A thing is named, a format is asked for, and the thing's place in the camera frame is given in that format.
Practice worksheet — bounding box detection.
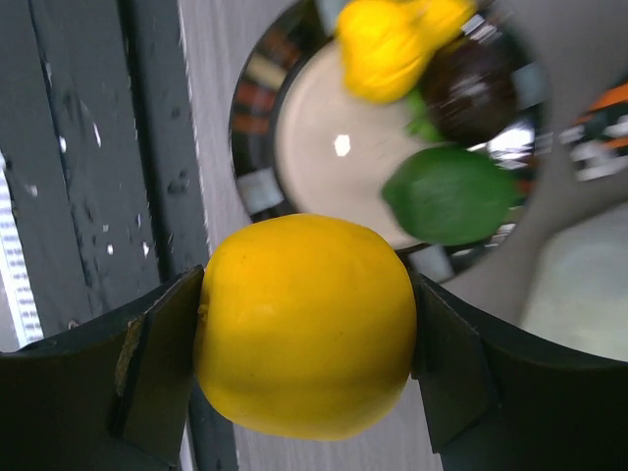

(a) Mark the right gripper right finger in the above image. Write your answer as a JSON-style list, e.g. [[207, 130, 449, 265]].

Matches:
[[411, 274, 627, 470]]

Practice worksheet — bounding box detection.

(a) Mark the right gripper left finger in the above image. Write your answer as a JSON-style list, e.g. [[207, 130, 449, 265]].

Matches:
[[1, 266, 203, 470]]

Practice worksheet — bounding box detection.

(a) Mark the yellow fake lemon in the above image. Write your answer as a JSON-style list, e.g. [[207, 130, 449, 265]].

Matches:
[[194, 214, 417, 441]]

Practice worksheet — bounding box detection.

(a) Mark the green fake avocado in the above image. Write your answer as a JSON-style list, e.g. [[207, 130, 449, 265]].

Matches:
[[381, 145, 522, 246]]

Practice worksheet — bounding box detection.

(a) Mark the beige plate with dark rim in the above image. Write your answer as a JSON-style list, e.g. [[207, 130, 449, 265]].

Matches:
[[230, 1, 525, 283]]

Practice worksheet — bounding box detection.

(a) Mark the dark purple fake mangosteen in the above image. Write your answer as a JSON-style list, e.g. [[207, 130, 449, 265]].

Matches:
[[406, 36, 519, 147]]

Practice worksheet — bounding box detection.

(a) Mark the yellow fake pear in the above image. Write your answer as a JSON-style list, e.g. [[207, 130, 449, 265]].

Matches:
[[336, 0, 478, 104]]

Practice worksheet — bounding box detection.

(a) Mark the white slotted cable duct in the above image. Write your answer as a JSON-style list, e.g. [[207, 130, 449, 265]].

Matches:
[[1, 155, 44, 348]]

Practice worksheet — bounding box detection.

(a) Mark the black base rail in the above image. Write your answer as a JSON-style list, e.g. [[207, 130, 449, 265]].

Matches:
[[1, 1, 208, 351]]

